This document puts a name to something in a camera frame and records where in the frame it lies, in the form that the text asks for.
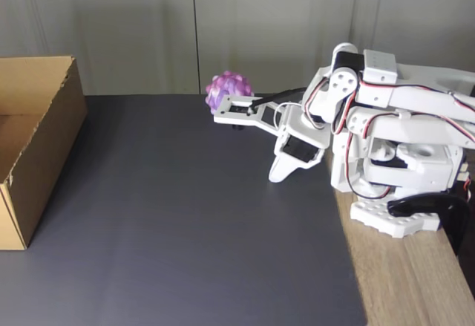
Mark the purple knobbly ball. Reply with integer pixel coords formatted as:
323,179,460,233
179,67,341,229
205,70,255,115

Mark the brown cardboard box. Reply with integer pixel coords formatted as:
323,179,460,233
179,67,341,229
0,56,88,252

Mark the dark grey table mat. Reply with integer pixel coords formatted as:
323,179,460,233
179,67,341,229
0,94,368,326

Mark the black table clamp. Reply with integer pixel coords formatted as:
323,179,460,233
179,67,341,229
387,192,471,256

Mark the black camera cable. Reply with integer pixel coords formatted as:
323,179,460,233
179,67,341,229
249,87,309,111

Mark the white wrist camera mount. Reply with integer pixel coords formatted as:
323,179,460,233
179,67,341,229
213,94,285,136

